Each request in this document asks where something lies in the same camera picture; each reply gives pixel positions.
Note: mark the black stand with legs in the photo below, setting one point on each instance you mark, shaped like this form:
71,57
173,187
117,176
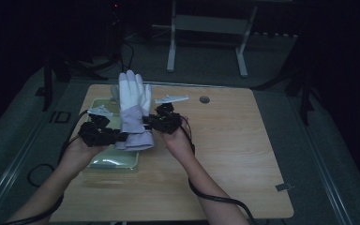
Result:
304,93

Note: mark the black rectangular floor bracket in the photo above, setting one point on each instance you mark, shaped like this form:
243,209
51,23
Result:
60,117

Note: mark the dark device with red light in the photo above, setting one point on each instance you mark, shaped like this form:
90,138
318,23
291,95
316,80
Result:
116,12

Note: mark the person's right hand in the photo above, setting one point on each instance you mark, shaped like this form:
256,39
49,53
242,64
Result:
176,143

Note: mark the lilac glove with white back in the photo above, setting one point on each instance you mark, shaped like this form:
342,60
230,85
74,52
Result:
135,115

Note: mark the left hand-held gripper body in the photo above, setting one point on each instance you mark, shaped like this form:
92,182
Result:
95,132

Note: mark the black tripod stand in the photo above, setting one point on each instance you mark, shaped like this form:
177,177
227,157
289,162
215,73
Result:
48,84

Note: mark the grey tape piece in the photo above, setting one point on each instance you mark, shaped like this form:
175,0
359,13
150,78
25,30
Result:
283,187

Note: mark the white metal stand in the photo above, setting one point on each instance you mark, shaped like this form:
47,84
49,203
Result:
207,24

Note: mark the person's left hand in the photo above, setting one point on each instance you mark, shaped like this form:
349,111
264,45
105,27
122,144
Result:
78,156

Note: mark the round grey table grommet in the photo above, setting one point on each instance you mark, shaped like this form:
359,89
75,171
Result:
204,99

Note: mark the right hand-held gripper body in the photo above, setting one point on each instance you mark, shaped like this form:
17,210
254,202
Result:
167,120

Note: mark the pale green plastic basket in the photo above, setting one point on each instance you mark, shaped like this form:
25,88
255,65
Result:
114,157

